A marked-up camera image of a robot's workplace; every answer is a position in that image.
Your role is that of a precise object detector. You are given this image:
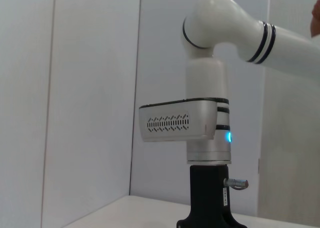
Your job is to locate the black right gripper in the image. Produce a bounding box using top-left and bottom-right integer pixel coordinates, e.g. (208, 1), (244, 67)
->
(176, 164), (249, 228)

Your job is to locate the person's forearm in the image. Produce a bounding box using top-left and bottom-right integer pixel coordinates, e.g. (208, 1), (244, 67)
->
(310, 0), (320, 38)

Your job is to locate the right gripper cable with plug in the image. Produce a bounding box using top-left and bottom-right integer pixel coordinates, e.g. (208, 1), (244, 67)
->
(223, 177), (250, 191)

